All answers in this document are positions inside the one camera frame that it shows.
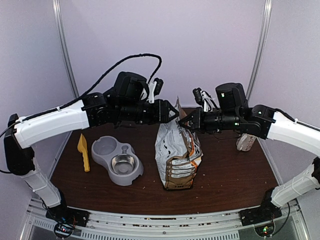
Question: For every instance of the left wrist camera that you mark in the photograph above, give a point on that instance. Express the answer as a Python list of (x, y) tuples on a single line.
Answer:
[(153, 89)]

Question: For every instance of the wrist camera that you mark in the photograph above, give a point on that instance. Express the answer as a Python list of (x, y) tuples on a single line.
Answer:
[(153, 89), (203, 99)]

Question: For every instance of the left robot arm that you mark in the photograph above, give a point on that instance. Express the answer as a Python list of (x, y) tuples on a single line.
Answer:
[(131, 99)]

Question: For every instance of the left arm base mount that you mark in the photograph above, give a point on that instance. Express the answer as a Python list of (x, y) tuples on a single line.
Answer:
[(68, 216)]

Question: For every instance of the right aluminium frame post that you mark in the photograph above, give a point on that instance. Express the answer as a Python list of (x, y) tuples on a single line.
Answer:
[(263, 35)]

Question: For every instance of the left aluminium frame post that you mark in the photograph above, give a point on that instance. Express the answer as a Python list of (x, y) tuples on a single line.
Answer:
[(64, 48)]

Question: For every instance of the front aluminium rail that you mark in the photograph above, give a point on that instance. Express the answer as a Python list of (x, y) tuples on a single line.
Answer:
[(223, 225)]

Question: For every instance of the patterned mug yellow inside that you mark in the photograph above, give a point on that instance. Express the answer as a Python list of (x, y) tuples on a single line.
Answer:
[(245, 142)]

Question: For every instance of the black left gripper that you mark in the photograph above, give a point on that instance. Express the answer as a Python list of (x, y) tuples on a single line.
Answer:
[(161, 114)]

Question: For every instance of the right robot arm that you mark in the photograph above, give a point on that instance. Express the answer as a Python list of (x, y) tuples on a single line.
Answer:
[(233, 113)]

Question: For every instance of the yellow plastic scoop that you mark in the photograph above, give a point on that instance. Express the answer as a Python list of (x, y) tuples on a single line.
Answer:
[(82, 147)]

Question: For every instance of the steel bowl in feeder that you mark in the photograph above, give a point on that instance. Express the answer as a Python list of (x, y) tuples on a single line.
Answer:
[(123, 164)]

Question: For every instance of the aluminium frame post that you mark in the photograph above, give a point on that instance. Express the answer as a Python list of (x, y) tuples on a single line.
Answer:
[(64, 48), (263, 35)]

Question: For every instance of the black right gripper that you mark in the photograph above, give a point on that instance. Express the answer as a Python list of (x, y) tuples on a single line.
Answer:
[(195, 118)]

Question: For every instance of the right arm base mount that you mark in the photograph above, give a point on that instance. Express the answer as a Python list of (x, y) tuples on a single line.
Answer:
[(260, 214)]

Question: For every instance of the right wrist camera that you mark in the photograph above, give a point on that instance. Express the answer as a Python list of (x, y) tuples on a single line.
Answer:
[(203, 99)]

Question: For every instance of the dog food bag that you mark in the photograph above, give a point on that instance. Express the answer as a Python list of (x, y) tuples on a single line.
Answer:
[(178, 154)]

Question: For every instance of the grey double pet feeder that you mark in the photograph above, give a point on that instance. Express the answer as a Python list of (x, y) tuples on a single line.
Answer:
[(107, 147)]

